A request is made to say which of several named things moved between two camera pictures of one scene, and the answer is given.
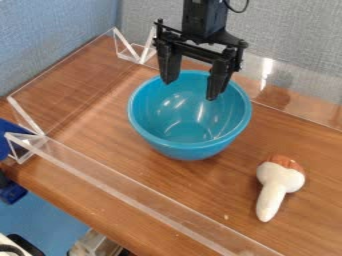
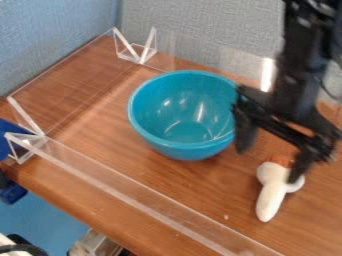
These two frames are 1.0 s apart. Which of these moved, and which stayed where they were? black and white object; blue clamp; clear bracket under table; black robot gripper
Moved: black robot gripper
Stayed: clear bracket under table; blue clamp; black and white object
